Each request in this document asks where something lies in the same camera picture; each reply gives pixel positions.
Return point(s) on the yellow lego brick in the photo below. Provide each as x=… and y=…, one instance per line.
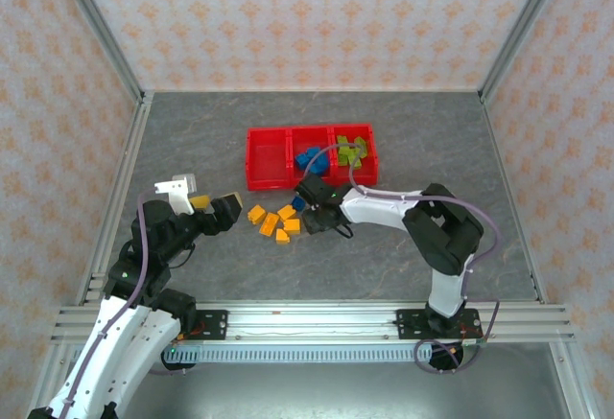
x=268, y=225
x=291, y=226
x=286, y=212
x=256, y=214
x=282, y=237

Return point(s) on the blue lego brick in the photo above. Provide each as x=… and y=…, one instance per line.
x=321, y=166
x=299, y=204
x=313, y=151
x=302, y=161

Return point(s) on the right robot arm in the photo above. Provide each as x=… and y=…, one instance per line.
x=384, y=208

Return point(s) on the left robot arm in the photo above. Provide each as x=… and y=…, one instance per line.
x=110, y=342

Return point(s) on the aluminium base beam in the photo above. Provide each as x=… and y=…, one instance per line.
x=312, y=323

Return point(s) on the aluminium side rail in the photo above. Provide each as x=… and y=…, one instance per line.
x=508, y=189
x=120, y=184

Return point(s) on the aluminium frame post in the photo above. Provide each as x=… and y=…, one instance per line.
x=518, y=26
x=96, y=21

